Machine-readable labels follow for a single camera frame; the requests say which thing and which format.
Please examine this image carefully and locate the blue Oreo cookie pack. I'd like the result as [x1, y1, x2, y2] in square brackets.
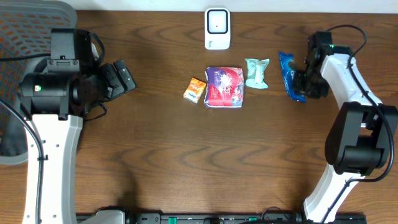
[279, 52, 306, 103]

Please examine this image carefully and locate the teal green snack packet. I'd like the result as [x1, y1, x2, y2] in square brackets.
[245, 58, 270, 90]

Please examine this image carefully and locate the small orange snack box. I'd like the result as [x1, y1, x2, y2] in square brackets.
[183, 78, 206, 104]

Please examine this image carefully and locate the red purple snack bag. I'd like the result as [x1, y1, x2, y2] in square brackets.
[204, 67, 244, 108]

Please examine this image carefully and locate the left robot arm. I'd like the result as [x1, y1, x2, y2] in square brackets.
[20, 58, 136, 223]

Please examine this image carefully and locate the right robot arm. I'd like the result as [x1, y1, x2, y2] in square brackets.
[293, 44, 397, 223]

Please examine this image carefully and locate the grey plastic mesh basket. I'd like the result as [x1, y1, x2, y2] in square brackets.
[1, 0, 77, 165]

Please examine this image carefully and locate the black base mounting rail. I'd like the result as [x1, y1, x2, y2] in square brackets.
[76, 212, 368, 224]

